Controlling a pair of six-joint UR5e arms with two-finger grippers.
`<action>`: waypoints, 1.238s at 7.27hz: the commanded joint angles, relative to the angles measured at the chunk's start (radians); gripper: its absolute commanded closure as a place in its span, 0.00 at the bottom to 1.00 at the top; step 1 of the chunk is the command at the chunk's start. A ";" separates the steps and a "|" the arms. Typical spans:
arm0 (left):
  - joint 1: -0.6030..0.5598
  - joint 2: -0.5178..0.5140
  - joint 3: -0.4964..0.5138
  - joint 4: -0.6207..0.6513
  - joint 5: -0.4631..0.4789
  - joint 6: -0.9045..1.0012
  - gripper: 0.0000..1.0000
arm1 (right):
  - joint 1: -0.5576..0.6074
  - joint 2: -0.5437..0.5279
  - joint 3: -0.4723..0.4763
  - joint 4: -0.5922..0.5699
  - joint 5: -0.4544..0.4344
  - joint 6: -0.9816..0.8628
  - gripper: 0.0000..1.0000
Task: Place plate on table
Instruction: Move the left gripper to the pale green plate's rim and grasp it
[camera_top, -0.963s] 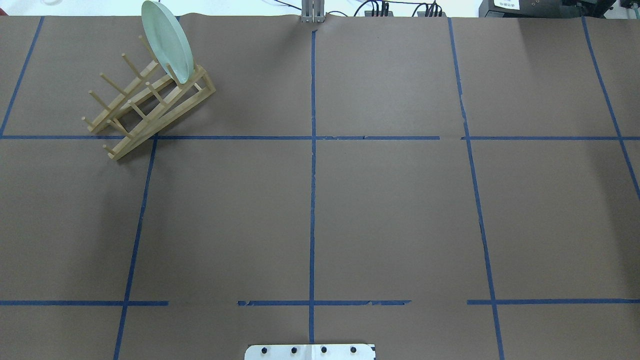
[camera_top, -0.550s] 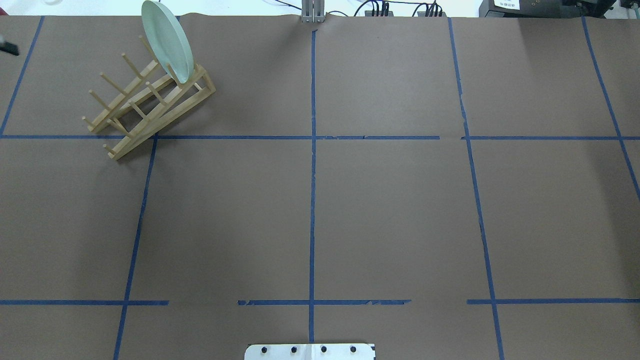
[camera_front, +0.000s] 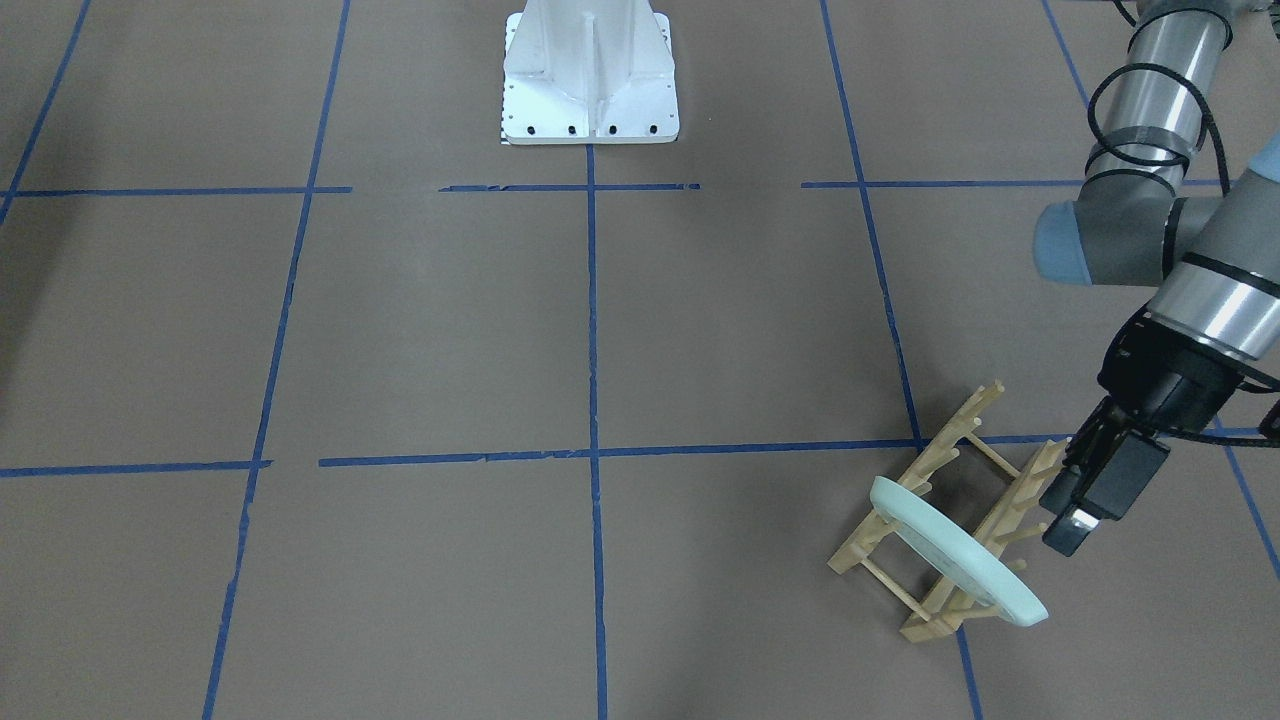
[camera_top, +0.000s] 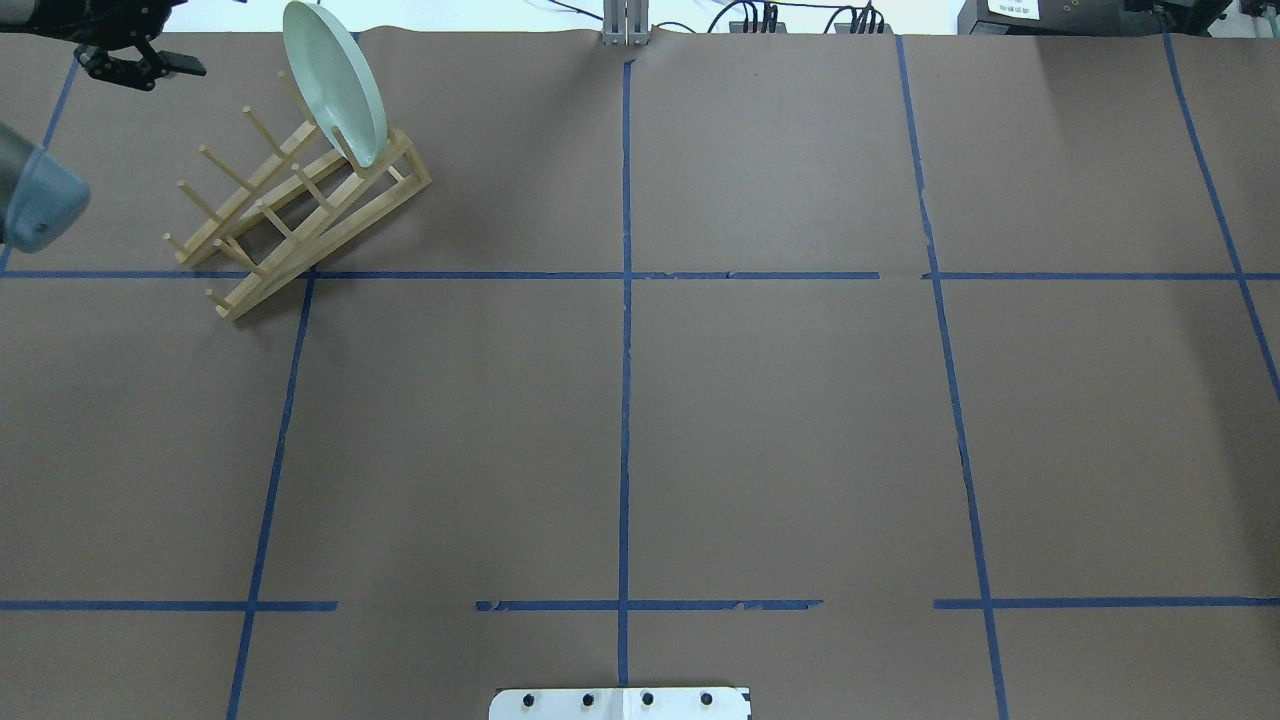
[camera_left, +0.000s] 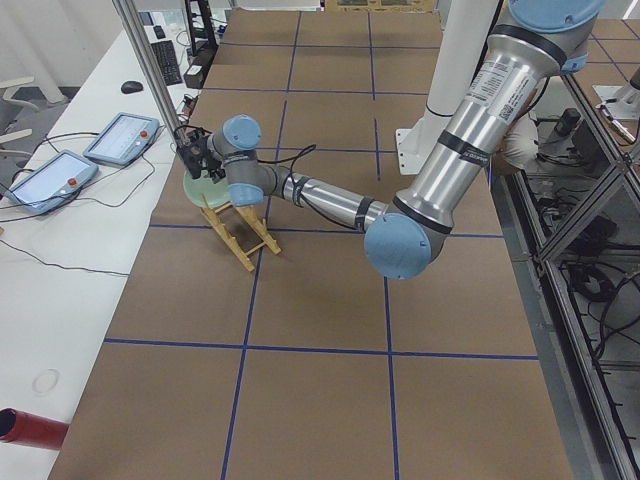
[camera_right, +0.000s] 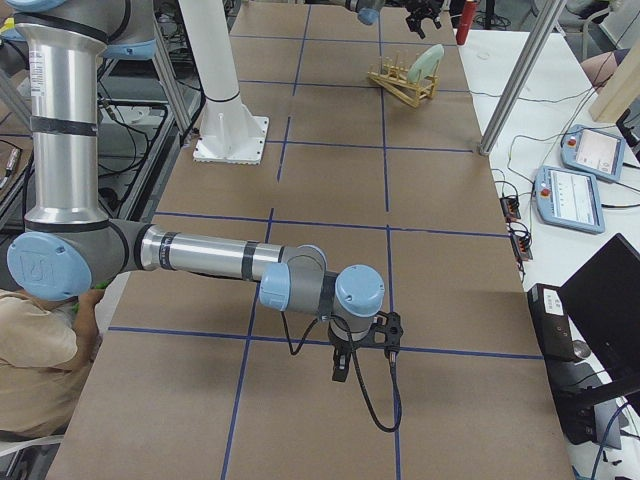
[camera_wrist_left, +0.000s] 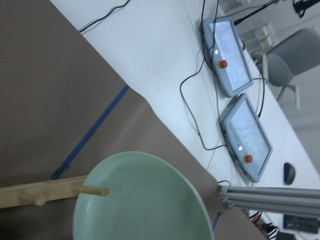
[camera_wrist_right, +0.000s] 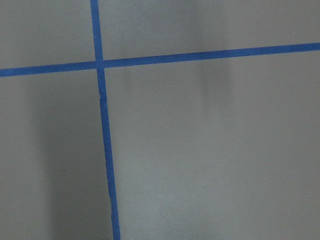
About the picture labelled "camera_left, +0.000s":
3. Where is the far teach pendant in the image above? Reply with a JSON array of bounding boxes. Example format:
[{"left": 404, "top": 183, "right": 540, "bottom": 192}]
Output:
[{"left": 83, "top": 112, "right": 160, "bottom": 166}]

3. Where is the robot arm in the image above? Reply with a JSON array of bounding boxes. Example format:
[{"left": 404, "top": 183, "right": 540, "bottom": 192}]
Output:
[{"left": 206, "top": 1, "right": 603, "bottom": 280}]

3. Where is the black keyboard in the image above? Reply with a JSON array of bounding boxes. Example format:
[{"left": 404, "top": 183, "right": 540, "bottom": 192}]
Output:
[{"left": 150, "top": 40, "right": 182, "bottom": 86}]

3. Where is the aluminium frame post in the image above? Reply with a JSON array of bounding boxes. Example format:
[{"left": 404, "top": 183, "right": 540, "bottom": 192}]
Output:
[{"left": 112, "top": 0, "right": 189, "bottom": 150}]

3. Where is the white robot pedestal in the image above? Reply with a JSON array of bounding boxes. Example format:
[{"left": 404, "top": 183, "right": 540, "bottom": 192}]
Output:
[{"left": 396, "top": 0, "right": 503, "bottom": 175}]

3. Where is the near teach pendant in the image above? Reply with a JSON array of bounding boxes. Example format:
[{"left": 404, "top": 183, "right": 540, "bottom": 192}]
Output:
[{"left": 5, "top": 150, "right": 98, "bottom": 214}]

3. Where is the teach pendant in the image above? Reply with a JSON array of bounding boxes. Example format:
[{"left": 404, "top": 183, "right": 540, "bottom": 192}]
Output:
[
  {"left": 83, "top": 112, "right": 160, "bottom": 166},
  {"left": 5, "top": 150, "right": 98, "bottom": 214}
]

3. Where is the light green plate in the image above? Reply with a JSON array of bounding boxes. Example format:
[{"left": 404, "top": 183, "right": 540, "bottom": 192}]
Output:
[{"left": 182, "top": 172, "right": 230, "bottom": 208}]

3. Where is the wooden dish rack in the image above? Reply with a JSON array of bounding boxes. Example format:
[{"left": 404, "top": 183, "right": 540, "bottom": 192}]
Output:
[{"left": 200, "top": 195, "right": 281, "bottom": 272}]

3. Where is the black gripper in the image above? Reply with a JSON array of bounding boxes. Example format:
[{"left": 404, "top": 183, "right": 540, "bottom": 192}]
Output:
[{"left": 199, "top": 145, "right": 226, "bottom": 184}]

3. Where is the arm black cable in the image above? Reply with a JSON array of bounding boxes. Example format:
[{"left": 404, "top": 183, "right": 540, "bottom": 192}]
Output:
[{"left": 254, "top": 143, "right": 366, "bottom": 234}]

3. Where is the red cylinder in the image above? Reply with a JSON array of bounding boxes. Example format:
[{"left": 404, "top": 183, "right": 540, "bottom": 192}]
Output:
[{"left": 1, "top": 408, "right": 69, "bottom": 450}]

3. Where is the black computer mouse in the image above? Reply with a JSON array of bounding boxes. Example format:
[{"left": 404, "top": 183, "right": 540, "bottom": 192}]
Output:
[{"left": 120, "top": 80, "right": 144, "bottom": 95}]

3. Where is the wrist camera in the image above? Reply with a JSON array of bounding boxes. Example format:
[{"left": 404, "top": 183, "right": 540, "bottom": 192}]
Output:
[{"left": 173, "top": 124, "right": 210, "bottom": 179}]

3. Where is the seated person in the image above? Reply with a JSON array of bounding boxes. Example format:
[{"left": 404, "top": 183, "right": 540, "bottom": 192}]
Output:
[{"left": 492, "top": 115, "right": 539, "bottom": 175}]

